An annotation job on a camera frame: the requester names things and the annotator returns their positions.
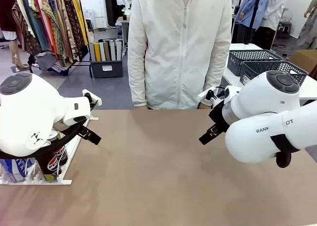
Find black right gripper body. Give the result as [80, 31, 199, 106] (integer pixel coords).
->
[208, 102, 230, 134]

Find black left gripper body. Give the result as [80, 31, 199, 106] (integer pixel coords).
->
[77, 123, 90, 137]

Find black Pepsi can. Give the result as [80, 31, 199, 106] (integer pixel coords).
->
[53, 134, 69, 167]
[47, 130, 62, 141]
[39, 146, 63, 182]

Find dark grey plastic basket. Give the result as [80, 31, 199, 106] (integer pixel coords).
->
[239, 60, 310, 88]
[227, 50, 283, 77]

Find dark storage bin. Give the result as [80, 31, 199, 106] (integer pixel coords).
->
[89, 58, 124, 79]

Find white side table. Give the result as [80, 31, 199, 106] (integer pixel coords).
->
[222, 43, 317, 101]

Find person in white jacket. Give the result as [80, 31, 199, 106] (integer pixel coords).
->
[127, 0, 233, 111]

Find grey cloth pile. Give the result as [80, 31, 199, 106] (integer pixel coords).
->
[27, 51, 74, 76]

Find yellow board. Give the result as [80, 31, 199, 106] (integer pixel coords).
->
[94, 43, 102, 62]

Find white board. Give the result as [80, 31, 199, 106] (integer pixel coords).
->
[99, 41, 106, 62]

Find brown board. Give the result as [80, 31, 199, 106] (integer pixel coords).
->
[103, 41, 111, 61]

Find light grey board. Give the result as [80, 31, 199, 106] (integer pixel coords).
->
[115, 39, 123, 61]
[109, 40, 116, 61]

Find black trousers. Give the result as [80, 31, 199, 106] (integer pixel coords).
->
[251, 27, 276, 51]

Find red orange hanging garment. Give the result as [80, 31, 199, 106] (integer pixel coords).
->
[31, 0, 60, 60]

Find brown cardboard box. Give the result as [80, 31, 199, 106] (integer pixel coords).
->
[288, 49, 317, 78]

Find dark patterned hanging garment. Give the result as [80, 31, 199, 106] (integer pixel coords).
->
[53, 0, 84, 60]

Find background work table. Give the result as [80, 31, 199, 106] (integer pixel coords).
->
[115, 15, 131, 56]

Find black stand pole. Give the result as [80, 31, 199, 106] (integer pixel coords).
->
[244, 0, 264, 45]

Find brown patterned hanging garment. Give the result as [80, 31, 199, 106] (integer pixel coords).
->
[41, 0, 75, 63]

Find black stool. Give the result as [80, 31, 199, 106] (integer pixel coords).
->
[276, 19, 293, 40]

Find white box appliance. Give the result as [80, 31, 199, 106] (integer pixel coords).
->
[83, 9, 96, 30]

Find yellow hanging garment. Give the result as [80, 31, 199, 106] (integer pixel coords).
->
[69, 0, 90, 46]

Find teal hanging garment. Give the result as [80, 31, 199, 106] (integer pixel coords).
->
[21, 0, 50, 52]

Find cream hanging garment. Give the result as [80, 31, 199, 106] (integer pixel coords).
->
[11, 0, 35, 38]

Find mannequin in maroon dress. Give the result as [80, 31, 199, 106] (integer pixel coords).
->
[0, 0, 30, 72]

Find left arm black cable sleeve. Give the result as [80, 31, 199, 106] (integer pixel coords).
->
[0, 123, 84, 160]

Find arm black cable sleeve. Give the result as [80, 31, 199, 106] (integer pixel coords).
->
[269, 134, 301, 169]
[0, 123, 84, 160]

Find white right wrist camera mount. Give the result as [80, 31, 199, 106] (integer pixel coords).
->
[197, 85, 242, 107]

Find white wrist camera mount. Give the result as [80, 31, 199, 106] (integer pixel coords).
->
[197, 85, 242, 107]
[81, 89, 103, 107]

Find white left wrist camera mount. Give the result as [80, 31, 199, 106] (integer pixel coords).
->
[81, 89, 103, 107]

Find white wire can dispenser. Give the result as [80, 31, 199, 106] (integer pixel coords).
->
[0, 115, 99, 186]

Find right arm black cable sleeve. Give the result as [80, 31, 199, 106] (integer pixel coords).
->
[269, 134, 301, 169]

